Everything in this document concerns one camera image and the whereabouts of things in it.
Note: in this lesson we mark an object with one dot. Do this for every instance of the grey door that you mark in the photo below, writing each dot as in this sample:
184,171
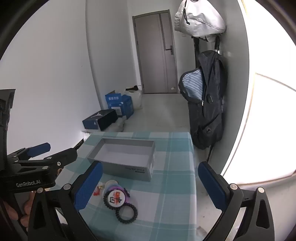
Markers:
150,58

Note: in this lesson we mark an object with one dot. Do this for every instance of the person's left hand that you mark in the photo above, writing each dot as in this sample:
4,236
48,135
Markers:
11,210

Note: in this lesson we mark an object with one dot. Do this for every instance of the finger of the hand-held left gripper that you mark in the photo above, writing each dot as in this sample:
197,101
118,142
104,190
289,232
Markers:
64,157
39,148

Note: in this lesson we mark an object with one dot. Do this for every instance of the grey cardboard box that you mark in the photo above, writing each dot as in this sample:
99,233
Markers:
124,153

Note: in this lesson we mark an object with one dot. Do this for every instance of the small black object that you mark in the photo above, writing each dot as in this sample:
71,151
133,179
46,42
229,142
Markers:
133,88

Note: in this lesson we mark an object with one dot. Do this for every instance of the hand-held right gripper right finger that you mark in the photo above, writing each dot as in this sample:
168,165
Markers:
212,187

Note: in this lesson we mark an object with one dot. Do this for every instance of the white plastic packaging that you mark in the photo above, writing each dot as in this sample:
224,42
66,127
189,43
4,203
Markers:
116,125

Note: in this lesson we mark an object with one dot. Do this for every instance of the black backpack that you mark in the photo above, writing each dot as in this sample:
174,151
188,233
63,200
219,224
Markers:
208,111

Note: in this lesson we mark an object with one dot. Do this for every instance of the blue cardboard box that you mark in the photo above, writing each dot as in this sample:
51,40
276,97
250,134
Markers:
120,104

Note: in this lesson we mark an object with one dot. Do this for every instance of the white plastic bag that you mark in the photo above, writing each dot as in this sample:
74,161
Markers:
136,99

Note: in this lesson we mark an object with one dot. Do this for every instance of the dark blue shoe box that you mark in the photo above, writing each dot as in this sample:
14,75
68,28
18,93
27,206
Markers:
101,118

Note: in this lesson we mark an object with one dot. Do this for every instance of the bright window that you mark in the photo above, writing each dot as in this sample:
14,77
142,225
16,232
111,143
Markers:
266,115

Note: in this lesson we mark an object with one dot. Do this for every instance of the white fabric bag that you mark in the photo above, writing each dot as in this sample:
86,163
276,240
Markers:
198,20

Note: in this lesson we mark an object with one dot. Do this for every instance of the red bead charm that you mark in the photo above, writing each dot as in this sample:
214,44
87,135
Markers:
96,191

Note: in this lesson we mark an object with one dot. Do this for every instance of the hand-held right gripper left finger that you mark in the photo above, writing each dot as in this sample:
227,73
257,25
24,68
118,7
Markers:
89,186

